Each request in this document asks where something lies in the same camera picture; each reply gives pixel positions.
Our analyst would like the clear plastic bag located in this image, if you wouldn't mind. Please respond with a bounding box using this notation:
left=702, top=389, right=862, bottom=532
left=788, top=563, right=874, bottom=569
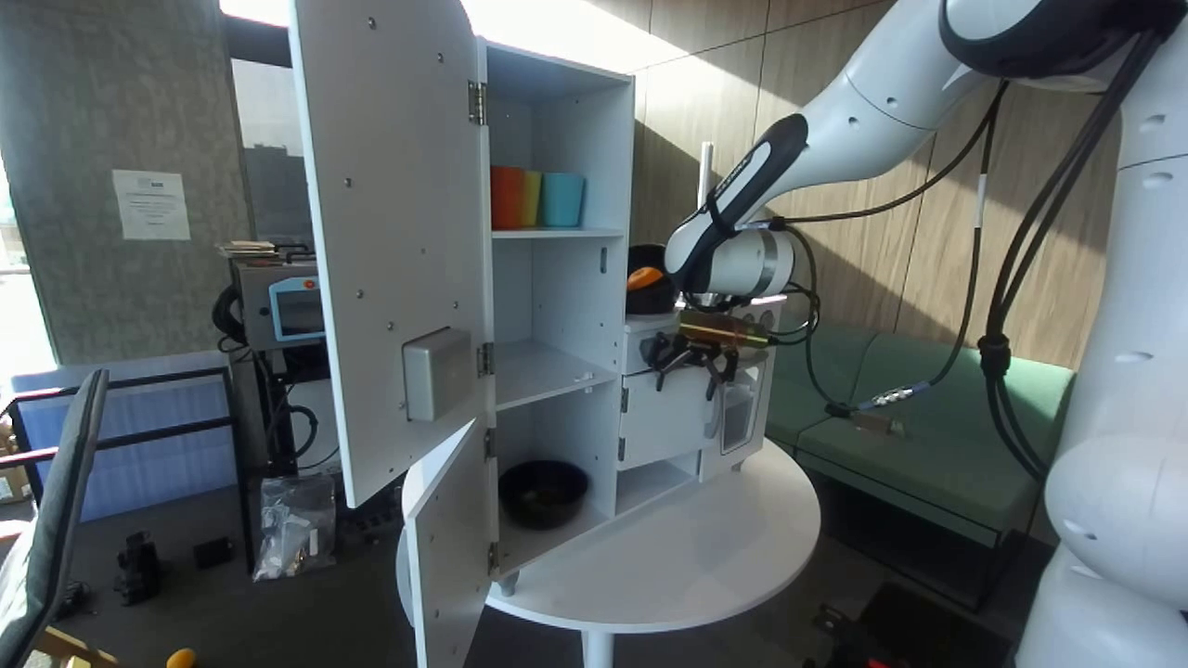
left=251, top=474, right=338, bottom=584

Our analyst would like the orange cup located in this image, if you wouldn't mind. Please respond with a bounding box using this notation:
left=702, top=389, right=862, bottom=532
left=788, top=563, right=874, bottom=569
left=490, top=167, right=525, bottom=229

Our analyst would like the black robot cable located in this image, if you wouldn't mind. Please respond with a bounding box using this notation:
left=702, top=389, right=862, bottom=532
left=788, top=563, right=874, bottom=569
left=763, top=33, right=1161, bottom=485

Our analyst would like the yellow green cup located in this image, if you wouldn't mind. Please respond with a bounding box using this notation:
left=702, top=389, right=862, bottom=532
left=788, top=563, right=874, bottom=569
left=520, top=170, right=541, bottom=229

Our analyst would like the teal cup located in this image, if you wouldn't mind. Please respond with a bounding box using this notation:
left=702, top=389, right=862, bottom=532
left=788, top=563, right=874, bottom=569
left=541, top=170, right=585, bottom=229

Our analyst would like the black bowl in cabinet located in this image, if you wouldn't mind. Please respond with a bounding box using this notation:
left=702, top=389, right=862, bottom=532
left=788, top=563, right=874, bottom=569
left=496, top=461, right=589, bottom=532

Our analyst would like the white cabinet door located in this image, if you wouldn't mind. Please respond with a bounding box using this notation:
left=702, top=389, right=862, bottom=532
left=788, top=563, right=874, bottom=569
left=291, top=0, right=485, bottom=504

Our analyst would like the white vertical pole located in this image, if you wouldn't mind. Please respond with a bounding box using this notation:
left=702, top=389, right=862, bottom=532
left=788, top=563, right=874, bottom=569
left=693, top=141, right=714, bottom=209

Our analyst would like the black camera stand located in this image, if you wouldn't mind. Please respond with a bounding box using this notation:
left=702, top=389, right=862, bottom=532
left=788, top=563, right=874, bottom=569
left=0, top=373, right=106, bottom=668

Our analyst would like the round white table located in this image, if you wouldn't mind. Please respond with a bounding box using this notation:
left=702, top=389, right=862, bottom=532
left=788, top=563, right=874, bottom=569
left=395, top=437, right=825, bottom=668

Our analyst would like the green bench sofa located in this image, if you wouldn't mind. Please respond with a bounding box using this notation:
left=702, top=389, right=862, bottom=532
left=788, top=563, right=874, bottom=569
left=767, top=327, right=1038, bottom=546

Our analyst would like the paper notice on wall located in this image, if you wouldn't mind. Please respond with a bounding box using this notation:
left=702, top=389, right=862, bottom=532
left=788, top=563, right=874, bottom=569
left=111, top=170, right=189, bottom=242

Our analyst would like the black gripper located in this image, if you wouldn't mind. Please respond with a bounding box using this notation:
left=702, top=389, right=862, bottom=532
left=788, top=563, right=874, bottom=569
left=638, top=329, right=767, bottom=400

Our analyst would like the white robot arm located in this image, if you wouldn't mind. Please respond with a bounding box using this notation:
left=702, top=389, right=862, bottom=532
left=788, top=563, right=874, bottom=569
left=666, top=0, right=1188, bottom=668

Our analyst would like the white toy kitchen cabinet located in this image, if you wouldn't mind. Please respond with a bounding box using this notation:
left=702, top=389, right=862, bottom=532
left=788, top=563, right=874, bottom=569
left=474, top=42, right=781, bottom=585

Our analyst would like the grey electronic device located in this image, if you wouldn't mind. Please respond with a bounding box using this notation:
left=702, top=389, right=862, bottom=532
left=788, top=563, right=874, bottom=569
left=231, top=260, right=325, bottom=350

